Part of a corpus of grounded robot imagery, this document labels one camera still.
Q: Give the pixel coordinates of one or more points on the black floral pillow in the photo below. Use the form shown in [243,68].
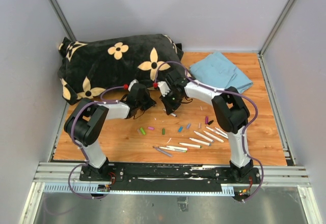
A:
[90,68]

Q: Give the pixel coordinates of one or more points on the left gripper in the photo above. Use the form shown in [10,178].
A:
[150,102]

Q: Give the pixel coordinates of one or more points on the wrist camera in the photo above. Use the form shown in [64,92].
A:
[164,88]
[135,81]

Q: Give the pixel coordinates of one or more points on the lime green pen cap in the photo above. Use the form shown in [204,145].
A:
[142,131]

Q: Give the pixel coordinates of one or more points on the clear cap grey pen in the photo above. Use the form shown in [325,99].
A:
[162,151]

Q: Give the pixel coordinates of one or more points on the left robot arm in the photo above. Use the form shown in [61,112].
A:
[85,124]

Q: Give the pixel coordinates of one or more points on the light blue folded cloth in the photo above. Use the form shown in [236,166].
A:
[218,71]

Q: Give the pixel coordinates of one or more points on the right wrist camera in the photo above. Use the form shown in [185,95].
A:
[164,88]

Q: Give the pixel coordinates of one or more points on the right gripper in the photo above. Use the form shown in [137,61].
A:
[169,107]

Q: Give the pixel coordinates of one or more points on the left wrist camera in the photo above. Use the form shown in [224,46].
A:
[135,81]

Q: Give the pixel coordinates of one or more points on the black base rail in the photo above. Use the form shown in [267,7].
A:
[155,177]

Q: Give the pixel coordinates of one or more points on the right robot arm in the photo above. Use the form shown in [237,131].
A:
[230,110]

